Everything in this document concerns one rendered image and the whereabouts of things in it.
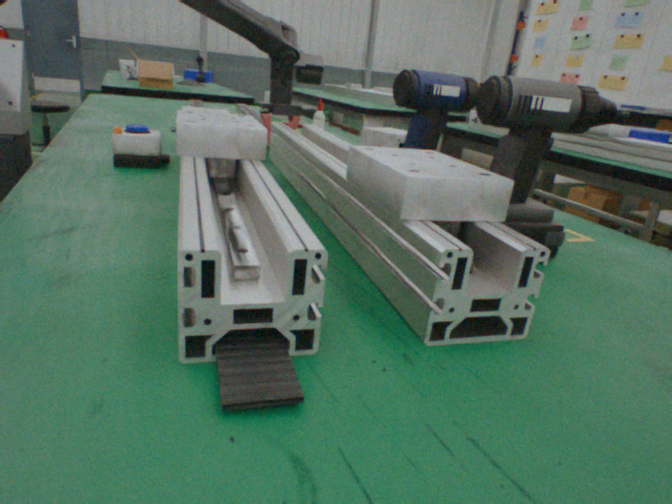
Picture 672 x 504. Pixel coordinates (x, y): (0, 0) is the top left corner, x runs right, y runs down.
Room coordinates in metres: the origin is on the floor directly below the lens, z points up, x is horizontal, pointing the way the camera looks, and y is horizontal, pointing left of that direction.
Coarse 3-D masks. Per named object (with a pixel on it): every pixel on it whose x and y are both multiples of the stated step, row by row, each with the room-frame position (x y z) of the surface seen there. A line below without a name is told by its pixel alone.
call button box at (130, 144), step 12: (132, 132) 0.88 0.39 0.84; (144, 132) 0.89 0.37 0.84; (156, 132) 0.92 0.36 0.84; (120, 144) 0.85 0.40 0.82; (132, 144) 0.86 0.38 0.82; (144, 144) 0.87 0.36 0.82; (156, 144) 0.87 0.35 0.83; (120, 156) 0.85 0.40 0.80; (132, 156) 0.86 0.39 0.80; (144, 156) 0.87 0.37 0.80; (156, 156) 0.87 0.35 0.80; (168, 156) 0.91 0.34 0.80; (156, 168) 0.87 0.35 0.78
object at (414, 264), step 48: (288, 144) 0.95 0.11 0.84; (336, 144) 0.86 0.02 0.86; (336, 192) 0.60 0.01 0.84; (384, 240) 0.44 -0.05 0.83; (432, 240) 0.36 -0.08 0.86; (480, 240) 0.42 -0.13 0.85; (528, 240) 0.39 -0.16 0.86; (384, 288) 0.43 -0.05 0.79; (432, 288) 0.34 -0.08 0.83; (480, 288) 0.37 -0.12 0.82; (528, 288) 0.37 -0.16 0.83; (432, 336) 0.35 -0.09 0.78; (480, 336) 0.36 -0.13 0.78
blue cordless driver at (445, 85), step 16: (400, 80) 0.81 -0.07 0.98; (416, 80) 0.79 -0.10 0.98; (432, 80) 0.80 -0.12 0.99; (448, 80) 0.82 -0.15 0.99; (464, 80) 0.84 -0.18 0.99; (400, 96) 0.80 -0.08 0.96; (416, 96) 0.79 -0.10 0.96; (432, 96) 0.79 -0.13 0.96; (448, 96) 0.81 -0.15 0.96; (464, 96) 0.82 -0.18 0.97; (432, 112) 0.81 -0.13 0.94; (464, 112) 0.85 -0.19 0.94; (416, 128) 0.81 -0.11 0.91; (432, 128) 0.82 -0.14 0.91; (416, 144) 0.81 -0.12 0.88; (432, 144) 0.82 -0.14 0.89
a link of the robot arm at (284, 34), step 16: (192, 0) 1.05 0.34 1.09; (208, 0) 1.06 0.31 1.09; (224, 0) 1.08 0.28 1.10; (208, 16) 1.08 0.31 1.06; (224, 16) 1.09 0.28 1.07; (240, 16) 1.10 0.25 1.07; (256, 16) 1.13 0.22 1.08; (240, 32) 1.12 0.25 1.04; (256, 32) 1.13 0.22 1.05; (272, 32) 1.14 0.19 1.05; (288, 32) 1.19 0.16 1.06; (272, 48) 1.16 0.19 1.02; (288, 48) 1.17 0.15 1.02
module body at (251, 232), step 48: (192, 192) 0.42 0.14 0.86; (240, 192) 0.59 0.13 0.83; (192, 240) 0.30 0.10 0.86; (240, 240) 0.39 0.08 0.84; (288, 240) 0.32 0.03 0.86; (192, 288) 0.28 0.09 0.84; (240, 288) 0.32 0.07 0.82; (288, 288) 0.30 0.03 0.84; (192, 336) 0.31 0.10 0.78; (288, 336) 0.30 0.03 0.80
